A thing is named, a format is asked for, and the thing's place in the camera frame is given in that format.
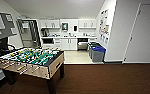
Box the grey bulletin board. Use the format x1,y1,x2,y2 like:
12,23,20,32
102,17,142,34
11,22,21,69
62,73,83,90
0,10,18,42

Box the blue lid recycling bin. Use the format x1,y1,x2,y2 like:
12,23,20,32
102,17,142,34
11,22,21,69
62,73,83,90
91,45,107,63

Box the white wide drawer stack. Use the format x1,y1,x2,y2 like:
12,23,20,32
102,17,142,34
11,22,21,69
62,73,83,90
53,37,62,48

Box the stainless steel refrigerator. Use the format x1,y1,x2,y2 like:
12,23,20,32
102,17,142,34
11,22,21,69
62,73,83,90
16,18,42,49

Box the white wall cabinet, three doors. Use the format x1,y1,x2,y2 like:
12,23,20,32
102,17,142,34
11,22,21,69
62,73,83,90
77,18,97,30

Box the green lid waste bin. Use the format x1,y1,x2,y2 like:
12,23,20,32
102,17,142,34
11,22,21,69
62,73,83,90
89,43,103,58

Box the foosball gaming table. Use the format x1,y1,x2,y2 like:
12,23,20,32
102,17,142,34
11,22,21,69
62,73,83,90
0,46,66,94

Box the black built-in microwave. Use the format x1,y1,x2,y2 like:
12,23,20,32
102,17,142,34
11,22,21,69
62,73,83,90
41,37,55,45

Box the white door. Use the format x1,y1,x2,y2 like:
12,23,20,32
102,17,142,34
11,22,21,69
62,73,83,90
122,3,150,64

